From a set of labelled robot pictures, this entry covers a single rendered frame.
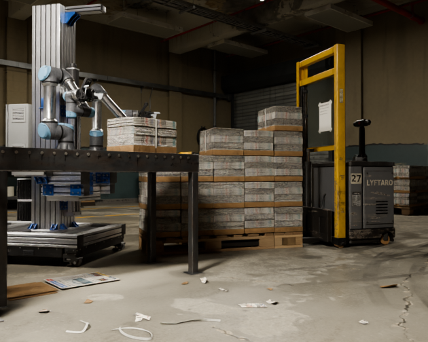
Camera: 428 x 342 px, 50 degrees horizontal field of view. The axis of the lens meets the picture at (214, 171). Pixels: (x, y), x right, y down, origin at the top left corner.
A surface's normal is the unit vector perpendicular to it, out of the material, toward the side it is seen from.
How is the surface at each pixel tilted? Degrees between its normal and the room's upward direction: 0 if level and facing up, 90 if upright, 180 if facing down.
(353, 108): 90
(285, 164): 90
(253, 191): 89
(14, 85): 90
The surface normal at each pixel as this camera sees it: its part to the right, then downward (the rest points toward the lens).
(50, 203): -0.22, -0.01
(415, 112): -0.75, 0.00
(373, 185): 0.33, -0.01
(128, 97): 0.66, -0.01
